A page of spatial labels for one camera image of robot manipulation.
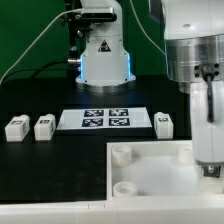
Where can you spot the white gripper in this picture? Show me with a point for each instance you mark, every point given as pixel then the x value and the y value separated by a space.
pixel 207 138

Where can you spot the white square tabletop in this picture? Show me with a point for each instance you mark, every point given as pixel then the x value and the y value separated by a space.
pixel 152 168

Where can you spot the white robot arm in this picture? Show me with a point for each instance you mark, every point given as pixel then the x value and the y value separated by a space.
pixel 194 51

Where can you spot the white L-shaped obstacle fence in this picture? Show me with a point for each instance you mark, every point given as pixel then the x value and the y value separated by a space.
pixel 153 210

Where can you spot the white marker sheet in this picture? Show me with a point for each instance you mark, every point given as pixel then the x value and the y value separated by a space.
pixel 106 118

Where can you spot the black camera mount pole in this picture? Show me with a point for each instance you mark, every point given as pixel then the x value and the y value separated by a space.
pixel 77 28

